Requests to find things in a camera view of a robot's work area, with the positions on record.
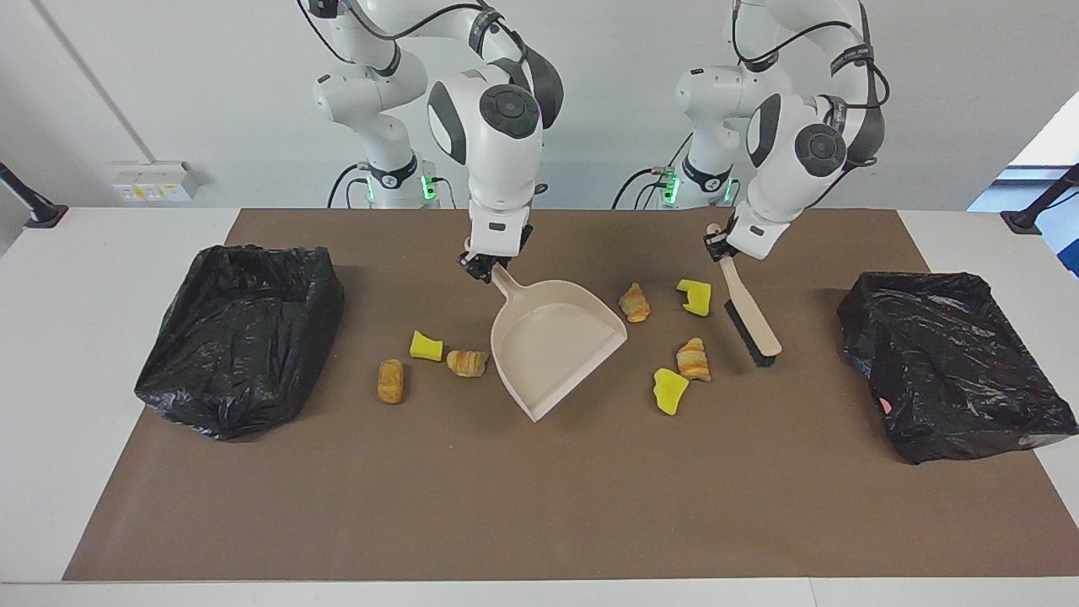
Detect notched yellow sponge piece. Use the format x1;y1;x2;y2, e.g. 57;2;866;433
676;278;713;318

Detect beige brush black bristles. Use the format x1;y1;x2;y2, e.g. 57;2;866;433
706;223;783;368

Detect beige plastic dustpan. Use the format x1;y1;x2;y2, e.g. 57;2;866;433
464;239;629;423

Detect black trash bag bin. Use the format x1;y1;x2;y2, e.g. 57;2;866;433
135;244;345;441

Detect black bag bin pink patch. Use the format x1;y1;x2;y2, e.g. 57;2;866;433
836;271;1079;465

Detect brown table mat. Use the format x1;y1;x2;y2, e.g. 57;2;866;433
63;208;1079;583

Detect black clamp stand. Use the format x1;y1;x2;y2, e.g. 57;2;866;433
0;162;68;228
1001;164;1079;235

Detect bright window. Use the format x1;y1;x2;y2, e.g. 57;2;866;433
1007;99;1079;169

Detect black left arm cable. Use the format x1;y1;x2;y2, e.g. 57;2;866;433
729;0;892;212

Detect white wall outlet box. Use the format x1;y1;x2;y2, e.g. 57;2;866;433
112;162;203;203

